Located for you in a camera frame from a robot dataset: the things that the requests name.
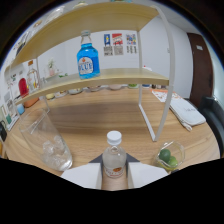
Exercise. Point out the clear glass with ice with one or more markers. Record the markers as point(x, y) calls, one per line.
point(50, 146)

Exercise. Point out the blue and yellow wall poster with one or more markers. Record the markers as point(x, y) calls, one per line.
point(107, 44)

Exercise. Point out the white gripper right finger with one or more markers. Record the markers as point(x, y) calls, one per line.
point(145, 173)

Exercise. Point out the clear bottle with amber cap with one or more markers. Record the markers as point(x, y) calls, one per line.
point(32, 80)

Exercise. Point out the red and white wall poster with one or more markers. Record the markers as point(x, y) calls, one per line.
point(117, 43)

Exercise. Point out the blue liquid bottle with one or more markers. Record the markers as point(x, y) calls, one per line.
point(88, 63)

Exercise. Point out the red liquid bottle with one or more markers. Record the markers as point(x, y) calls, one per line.
point(23, 88)

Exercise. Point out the brown door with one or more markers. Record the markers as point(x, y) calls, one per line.
point(201, 66)

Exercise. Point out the wide white bowl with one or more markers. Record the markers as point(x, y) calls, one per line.
point(115, 87)

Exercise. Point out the glass jar with limes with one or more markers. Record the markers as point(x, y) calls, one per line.
point(168, 158)

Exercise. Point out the two-tier wooden shelf rack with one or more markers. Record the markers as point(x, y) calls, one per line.
point(100, 18)

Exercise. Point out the white pouch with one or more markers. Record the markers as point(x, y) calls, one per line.
point(188, 113)

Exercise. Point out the clear bottle with white cap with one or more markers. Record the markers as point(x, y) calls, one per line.
point(114, 160)

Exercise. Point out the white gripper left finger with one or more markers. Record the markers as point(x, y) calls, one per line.
point(85, 175)

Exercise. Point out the black chair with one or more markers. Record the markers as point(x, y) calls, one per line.
point(215, 123)

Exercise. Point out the orange basket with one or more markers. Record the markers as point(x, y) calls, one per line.
point(31, 102)

